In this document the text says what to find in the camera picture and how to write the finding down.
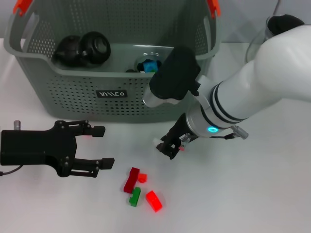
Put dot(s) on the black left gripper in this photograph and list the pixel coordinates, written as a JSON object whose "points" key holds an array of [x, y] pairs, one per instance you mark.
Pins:
{"points": [[36, 148]]}

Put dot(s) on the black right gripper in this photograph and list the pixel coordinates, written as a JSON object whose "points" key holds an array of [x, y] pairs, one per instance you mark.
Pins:
{"points": [[179, 131]]}

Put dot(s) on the bright red small brick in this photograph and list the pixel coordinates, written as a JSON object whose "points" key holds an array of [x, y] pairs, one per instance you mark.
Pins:
{"points": [[87, 136], [143, 178]]}

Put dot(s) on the orange red slope brick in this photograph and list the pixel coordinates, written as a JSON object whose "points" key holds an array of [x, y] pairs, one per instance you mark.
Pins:
{"points": [[154, 201]]}

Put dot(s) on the blue square toy plate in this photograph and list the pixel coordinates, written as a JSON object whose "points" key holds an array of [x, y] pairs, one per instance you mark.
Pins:
{"points": [[147, 66]]}

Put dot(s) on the glass teacup black sleeve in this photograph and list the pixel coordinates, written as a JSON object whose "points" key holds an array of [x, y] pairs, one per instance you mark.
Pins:
{"points": [[145, 57], [94, 48]]}

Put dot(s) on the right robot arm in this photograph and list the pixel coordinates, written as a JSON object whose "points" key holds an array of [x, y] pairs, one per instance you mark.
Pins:
{"points": [[267, 72]]}

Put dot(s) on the grey perforated storage basket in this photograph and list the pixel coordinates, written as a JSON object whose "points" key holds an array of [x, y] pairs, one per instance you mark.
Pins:
{"points": [[97, 97]]}

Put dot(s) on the dark red long brick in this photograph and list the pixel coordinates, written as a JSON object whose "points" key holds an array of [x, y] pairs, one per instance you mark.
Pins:
{"points": [[131, 180]]}

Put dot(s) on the green toy brick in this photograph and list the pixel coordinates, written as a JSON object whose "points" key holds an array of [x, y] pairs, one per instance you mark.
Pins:
{"points": [[134, 197]]}

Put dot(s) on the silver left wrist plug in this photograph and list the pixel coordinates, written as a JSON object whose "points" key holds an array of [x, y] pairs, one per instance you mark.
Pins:
{"points": [[17, 125]]}

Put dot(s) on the black clay teapot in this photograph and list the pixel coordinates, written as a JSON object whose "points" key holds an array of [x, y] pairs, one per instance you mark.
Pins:
{"points": [[68, 51]]}

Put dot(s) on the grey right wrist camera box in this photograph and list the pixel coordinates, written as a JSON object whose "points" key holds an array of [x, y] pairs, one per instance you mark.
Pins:
{"points": [[175, 72]]}

